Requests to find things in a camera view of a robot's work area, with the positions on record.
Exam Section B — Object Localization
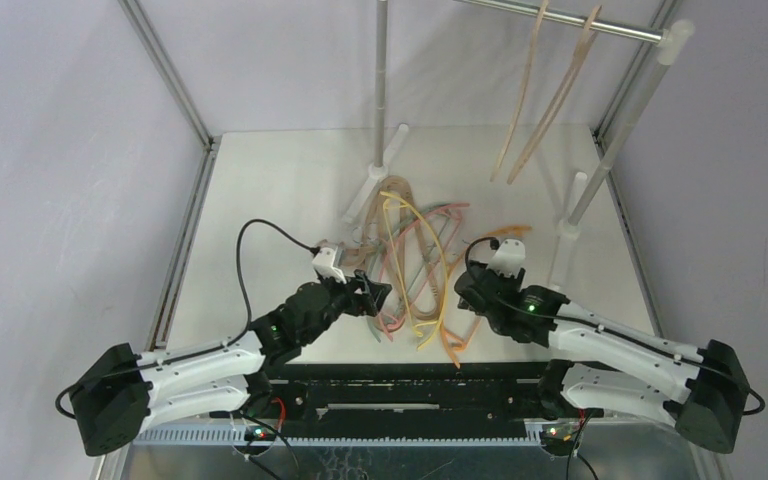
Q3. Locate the aluminium frame left post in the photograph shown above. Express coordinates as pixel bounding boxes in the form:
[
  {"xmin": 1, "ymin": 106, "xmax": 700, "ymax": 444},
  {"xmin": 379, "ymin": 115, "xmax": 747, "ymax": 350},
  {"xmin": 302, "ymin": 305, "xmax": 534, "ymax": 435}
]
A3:
[{"xmin": 118, "ymin": 0, "xmax": 214, "ymax": 150}]

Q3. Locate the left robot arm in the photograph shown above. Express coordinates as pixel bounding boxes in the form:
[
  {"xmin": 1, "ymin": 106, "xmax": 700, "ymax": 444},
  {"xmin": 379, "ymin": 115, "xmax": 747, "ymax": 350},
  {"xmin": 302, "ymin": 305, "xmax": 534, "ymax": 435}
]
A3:
[{"xmin": 68, "ymin": 271, "xmax": 392, "ymax": 457}]

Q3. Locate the pink wire hanger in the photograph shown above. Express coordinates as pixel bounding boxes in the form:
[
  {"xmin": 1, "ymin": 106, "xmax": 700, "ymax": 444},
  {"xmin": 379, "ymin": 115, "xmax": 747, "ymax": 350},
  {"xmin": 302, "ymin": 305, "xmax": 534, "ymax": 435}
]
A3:
[{"xmin": 364, "ymin": 193, "xmax": 471, "ymax": 352}]

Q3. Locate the yellow wire hanger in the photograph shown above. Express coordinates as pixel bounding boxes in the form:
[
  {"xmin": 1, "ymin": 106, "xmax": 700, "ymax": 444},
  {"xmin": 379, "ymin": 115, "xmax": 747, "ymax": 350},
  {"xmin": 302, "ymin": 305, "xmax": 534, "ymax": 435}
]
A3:
[{"xmin": 378, "ymin": 191, "xmax": 454, "ymax": 351}]

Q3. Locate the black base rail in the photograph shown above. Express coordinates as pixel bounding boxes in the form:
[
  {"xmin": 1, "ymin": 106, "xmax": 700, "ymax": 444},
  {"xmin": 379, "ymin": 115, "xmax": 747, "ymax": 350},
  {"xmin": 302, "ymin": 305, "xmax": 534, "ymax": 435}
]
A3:
[{"xmin": 264, "ymin": 361, "xmax": 585, "ymax": 441}]

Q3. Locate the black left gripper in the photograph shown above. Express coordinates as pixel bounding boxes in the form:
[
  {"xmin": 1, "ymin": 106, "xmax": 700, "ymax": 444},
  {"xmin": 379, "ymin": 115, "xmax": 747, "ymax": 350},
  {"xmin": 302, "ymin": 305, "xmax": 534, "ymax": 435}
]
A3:
[{"xmin": 301, "ymin": 269, "xmax": 390, "ymax": 345}]

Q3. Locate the right black cable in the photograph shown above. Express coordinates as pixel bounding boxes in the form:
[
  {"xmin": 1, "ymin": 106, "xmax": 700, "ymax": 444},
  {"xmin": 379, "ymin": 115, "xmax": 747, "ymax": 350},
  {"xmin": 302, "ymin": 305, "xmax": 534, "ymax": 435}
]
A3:
[{"xmin": 463, "ymin": 237, "xmax": 767, "ymax": 417}]

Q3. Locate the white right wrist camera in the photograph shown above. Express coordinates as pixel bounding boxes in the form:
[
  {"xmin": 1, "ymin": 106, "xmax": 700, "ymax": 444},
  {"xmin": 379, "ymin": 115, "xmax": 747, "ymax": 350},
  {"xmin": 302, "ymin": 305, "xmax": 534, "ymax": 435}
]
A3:
[{"xmin": 487, "ymin": 238, "xmax": 526, "ymax": 278}]

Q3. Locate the green wire hanger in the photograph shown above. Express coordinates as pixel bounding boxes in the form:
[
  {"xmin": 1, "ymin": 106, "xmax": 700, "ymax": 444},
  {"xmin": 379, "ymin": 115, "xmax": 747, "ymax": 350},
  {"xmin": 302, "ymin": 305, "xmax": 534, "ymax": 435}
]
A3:
[{"xmin": 368, "ymin": 203, "xmax": 469, "ymax": 339}]

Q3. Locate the aluminium frame right post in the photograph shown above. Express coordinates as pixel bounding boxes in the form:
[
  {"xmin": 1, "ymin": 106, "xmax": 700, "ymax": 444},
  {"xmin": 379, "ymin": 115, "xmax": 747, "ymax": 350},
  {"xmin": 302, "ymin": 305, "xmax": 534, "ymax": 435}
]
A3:
[{"xmin": 593, "ymin": 0, "xmax": 684, "ymax": 147}]

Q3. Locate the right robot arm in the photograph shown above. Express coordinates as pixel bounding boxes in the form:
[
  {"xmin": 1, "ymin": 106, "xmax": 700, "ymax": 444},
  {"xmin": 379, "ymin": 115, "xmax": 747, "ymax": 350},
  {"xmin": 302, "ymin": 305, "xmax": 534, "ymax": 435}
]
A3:
[{"xmin": 454, "ymin": 262, "xmax": 751, "ymax": 454}]

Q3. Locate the metal clothes rack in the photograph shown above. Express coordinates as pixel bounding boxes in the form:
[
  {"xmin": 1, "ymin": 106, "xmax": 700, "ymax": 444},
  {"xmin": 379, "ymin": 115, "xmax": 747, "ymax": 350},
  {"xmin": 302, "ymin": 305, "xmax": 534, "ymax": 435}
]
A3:
[{"xmin": 341, "ymin": 0, "xmax": 697, "ymax": 290}]

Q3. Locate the aluminium frame post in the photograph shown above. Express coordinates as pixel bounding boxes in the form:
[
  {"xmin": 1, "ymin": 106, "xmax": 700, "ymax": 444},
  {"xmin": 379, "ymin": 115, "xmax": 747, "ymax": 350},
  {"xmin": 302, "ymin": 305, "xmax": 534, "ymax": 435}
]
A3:
[
  {"xmin": 593, "ymin": 0, "xmax": 684, "ymax": 147},
  {"xmin": 118, "ymin": 0, "xmax": 214, "ymax": 150}
]

